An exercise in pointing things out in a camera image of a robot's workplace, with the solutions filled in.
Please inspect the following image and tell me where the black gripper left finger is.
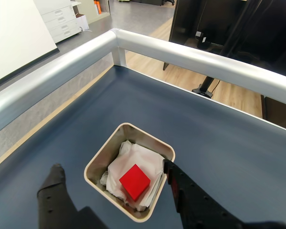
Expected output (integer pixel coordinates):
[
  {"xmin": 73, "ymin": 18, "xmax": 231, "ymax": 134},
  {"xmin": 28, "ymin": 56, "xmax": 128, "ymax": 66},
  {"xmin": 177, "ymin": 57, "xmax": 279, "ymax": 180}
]
[{"xmin": 36, "ymin": 163, "xmax": 87, "ymax": 229}]

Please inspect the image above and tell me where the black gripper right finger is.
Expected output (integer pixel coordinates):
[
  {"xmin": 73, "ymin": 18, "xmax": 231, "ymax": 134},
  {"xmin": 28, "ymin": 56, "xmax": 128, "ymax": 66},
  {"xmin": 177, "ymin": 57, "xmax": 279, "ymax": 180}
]
[{"xmin": 162, "ymin": 158, "xmax": 244, "ymax": 229}]

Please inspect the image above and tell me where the red cube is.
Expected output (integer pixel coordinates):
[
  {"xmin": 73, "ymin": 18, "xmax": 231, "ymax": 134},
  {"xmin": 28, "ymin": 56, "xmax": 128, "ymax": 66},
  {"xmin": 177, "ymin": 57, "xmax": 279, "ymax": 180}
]
[{"xmin": 119, "ymin": 164, "xmax": 151, "ymax": 203}]

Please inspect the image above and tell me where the beige square box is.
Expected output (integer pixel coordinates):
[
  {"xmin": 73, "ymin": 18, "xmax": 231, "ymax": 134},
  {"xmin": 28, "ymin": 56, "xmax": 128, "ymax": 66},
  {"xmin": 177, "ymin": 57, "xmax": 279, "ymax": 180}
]
[{"xmin": 83, "ymin": 122, "xmax": 176, "ymax": 223}]

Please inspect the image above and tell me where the white cardboard box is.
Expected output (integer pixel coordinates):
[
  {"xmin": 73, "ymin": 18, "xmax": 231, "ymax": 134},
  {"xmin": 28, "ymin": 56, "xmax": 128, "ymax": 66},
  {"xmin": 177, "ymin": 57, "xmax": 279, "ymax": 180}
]
[{"xmin": 75, "ymin": 13, "xmax": 90, "ymax": 31}]

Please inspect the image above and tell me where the white crumpled tissue paper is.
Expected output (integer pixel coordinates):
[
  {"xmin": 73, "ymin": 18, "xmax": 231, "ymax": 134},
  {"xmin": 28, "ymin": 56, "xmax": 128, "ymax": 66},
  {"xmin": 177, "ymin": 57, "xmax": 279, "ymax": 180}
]
[{"xmin": 100, "ymin": 140, "xmax": 166, "ymax": 212}]

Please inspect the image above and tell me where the black desk foot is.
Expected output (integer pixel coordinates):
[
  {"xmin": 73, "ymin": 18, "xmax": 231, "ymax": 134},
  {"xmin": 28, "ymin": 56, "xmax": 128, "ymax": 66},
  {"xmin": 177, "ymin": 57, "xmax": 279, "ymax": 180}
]
[{"xmin": 191, "ymin": 75, "xmax": 222, "ymax": 99}]

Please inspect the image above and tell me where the dark low cabinet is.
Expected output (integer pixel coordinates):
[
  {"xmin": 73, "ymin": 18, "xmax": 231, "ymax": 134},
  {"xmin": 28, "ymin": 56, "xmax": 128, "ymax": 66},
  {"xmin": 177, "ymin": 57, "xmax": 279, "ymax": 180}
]
[{"xmin": 260, "ymin": 94, "xmax": 286, "ymax": 133}]

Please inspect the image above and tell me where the silver metal railing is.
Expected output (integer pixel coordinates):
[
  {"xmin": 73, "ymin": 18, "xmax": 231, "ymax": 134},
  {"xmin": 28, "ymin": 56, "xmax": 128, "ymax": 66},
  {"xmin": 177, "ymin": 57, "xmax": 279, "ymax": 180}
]
[{"xmin": 0, "ymin": 27, "xmax": 286, "ymax": 139}]

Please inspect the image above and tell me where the black power adapter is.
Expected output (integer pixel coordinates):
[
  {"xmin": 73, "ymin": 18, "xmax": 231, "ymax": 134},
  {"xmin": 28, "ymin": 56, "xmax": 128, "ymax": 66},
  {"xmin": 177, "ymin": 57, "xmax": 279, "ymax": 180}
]
[{"xmin": 194, "ymin": 30, "xmax": 213, "ymax": 50}]

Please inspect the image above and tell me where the white drawer cabinet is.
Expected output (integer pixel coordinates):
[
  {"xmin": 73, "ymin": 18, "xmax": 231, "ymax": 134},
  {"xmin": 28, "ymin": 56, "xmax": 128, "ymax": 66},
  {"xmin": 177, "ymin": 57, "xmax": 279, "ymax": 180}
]
[{"xmin": 33, "ymin": 0, "xmax": 83, "ymax": 44}]

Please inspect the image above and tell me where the black desk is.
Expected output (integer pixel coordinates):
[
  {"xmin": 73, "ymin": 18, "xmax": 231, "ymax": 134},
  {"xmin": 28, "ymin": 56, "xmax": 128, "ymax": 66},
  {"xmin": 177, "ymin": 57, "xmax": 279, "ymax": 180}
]
[{"xmin": 162, "ymin": 0, "xmax": 286, "ymax": 81}]

